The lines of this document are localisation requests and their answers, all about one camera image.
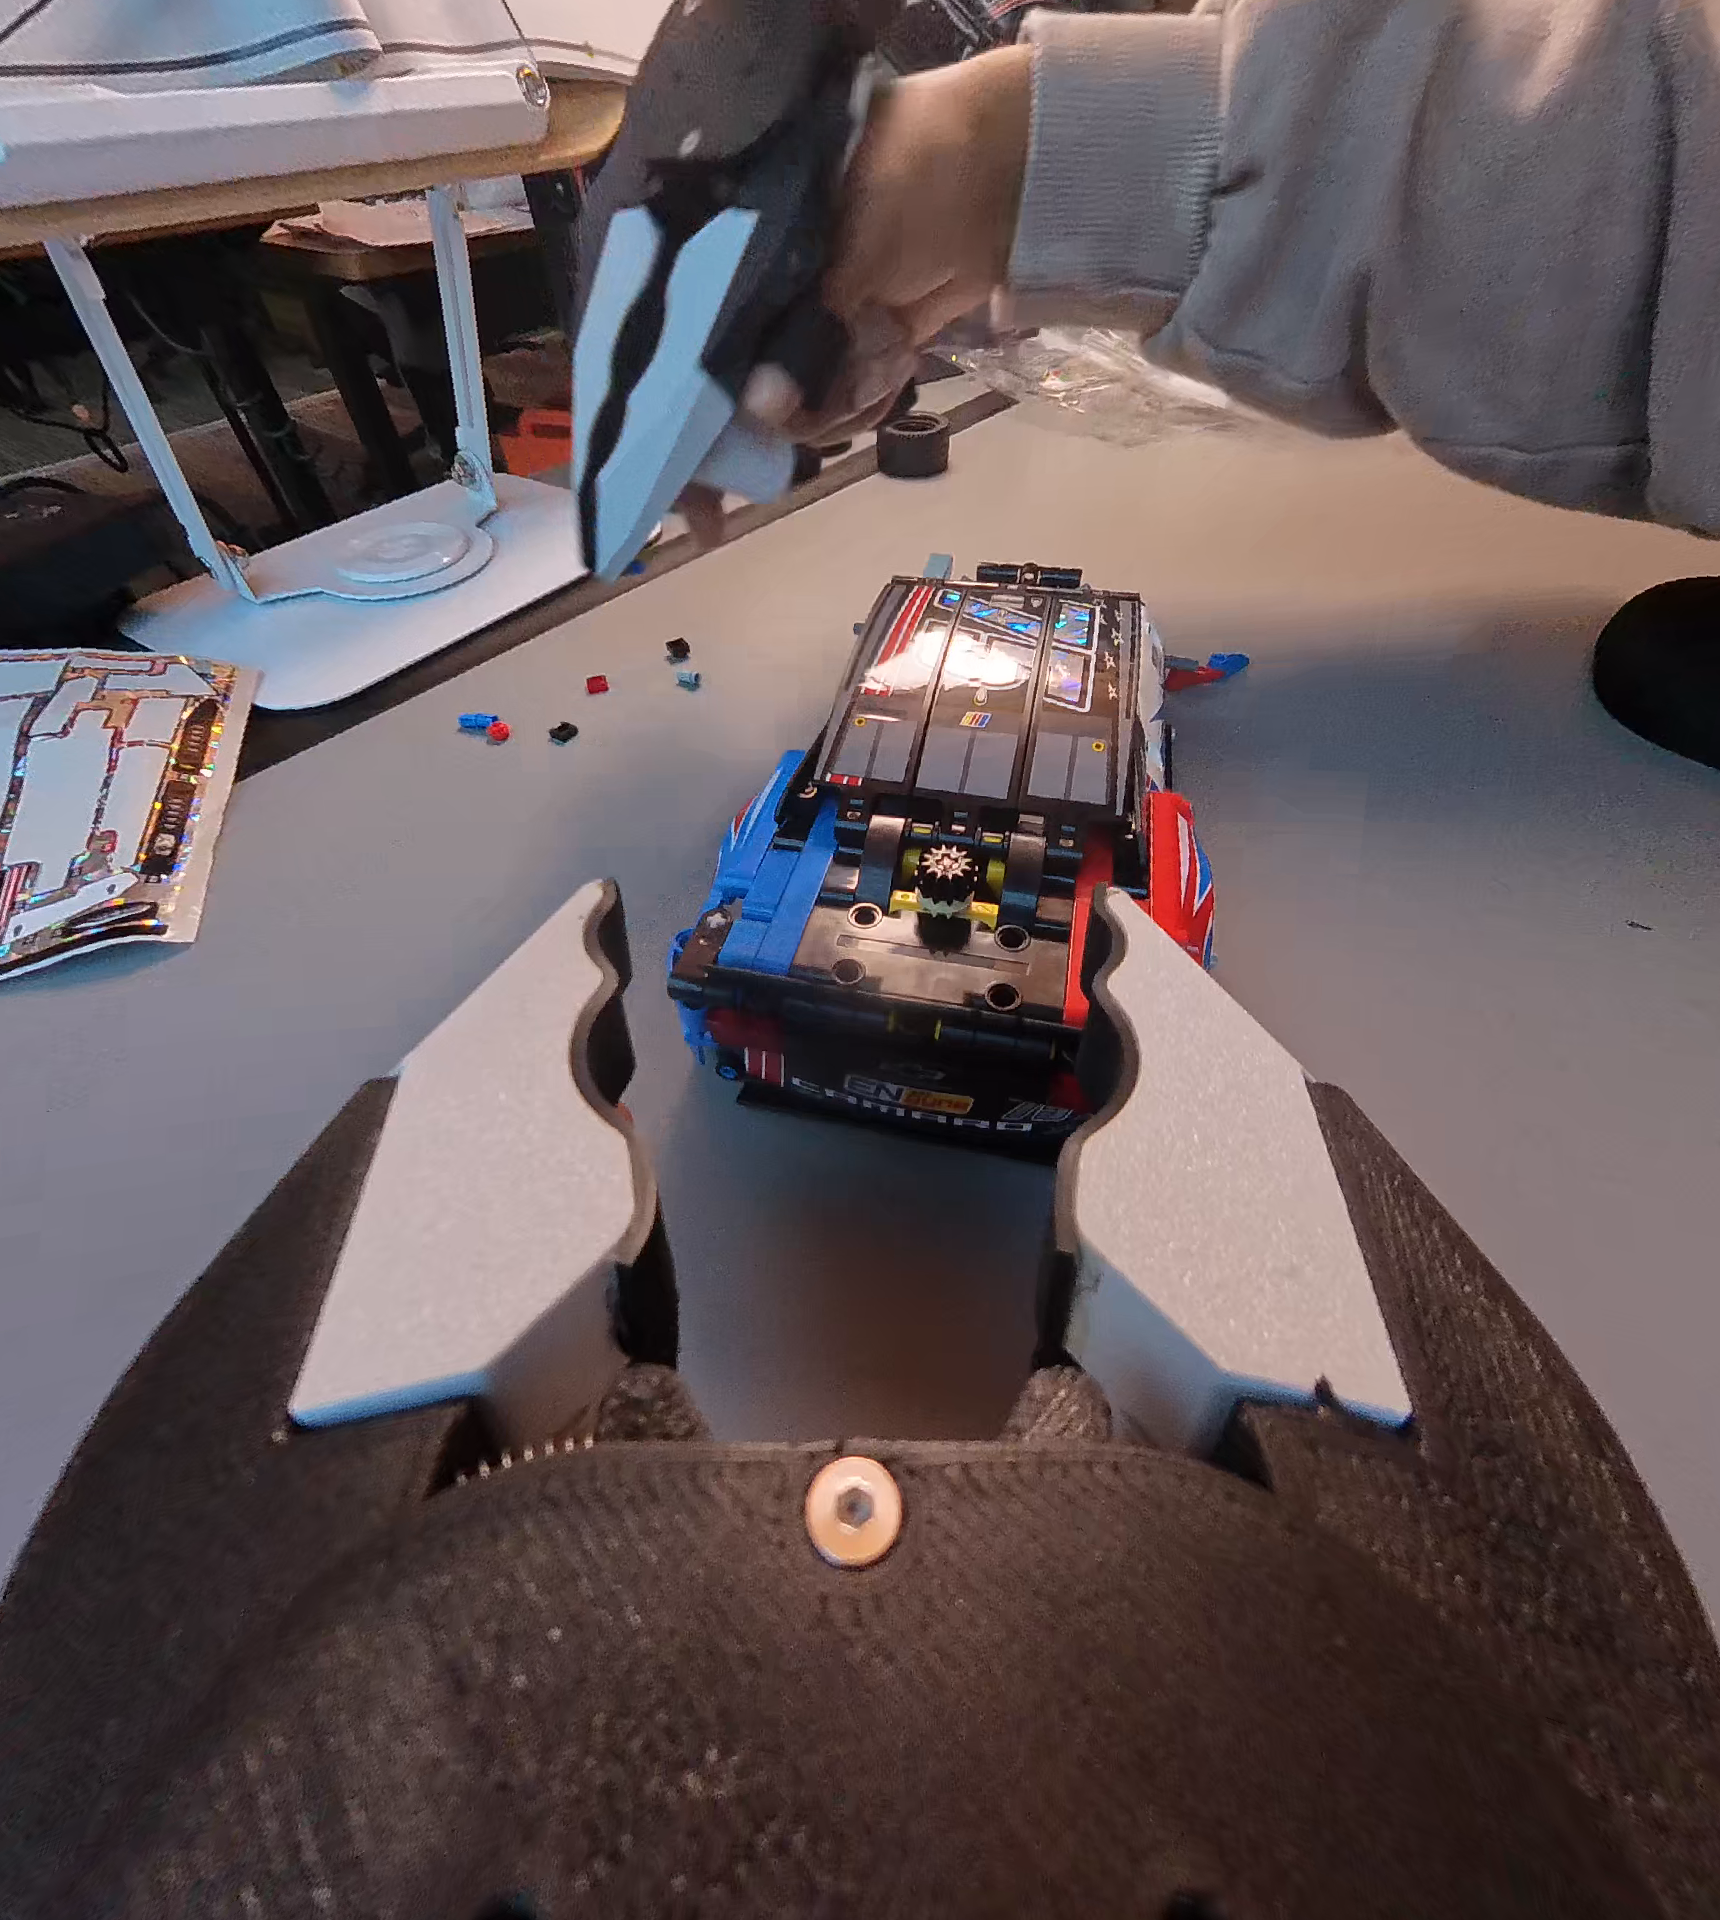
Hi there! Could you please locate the holographic sticker sheet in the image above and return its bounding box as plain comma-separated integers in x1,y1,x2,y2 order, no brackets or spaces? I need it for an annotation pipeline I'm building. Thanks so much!
0,649,259,1005

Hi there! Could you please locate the lego race car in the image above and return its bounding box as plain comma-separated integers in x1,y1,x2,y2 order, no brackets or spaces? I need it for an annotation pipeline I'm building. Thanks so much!
668,553,1222,1165

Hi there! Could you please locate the black bag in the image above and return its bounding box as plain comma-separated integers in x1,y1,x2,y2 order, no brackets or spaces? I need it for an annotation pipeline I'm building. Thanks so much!
0,480,201,655

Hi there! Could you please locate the person's right hand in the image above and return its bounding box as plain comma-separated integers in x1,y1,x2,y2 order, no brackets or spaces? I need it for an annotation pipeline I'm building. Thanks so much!
675,45,1040,551

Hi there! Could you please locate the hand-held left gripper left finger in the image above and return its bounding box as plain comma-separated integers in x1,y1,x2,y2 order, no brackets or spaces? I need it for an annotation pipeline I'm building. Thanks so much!
284,877,655,1450

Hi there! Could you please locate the clear plastic bag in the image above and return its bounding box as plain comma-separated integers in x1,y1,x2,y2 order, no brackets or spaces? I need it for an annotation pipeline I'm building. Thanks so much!
920,323,1222,445

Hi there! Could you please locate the white desk lamp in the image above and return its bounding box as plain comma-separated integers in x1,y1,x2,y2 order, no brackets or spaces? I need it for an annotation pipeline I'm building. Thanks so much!
0,60,723,715

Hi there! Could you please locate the lego instruction booklet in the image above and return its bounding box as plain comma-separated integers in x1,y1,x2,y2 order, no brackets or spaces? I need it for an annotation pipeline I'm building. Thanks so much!
0,0,681,96

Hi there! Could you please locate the person's right forearm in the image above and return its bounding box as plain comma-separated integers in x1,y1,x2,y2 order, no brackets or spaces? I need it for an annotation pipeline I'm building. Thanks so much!
1002,0,1720,542

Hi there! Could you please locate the black round pad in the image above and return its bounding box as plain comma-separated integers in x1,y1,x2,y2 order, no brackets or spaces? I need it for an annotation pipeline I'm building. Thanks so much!
1592,577,1720,799

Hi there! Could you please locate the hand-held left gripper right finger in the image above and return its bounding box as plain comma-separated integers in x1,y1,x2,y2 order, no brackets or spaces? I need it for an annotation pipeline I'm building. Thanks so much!
1047,885,1417,1459

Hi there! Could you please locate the black cable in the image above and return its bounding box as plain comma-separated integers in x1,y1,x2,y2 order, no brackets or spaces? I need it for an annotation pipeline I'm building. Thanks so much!
0,284,134,474

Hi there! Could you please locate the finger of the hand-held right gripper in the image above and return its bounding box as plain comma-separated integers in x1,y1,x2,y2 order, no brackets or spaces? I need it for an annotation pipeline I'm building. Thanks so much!
568,203,685,583
591,207,764,584

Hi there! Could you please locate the wooden table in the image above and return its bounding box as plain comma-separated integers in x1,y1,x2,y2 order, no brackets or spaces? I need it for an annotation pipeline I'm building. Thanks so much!
0,82,640,280

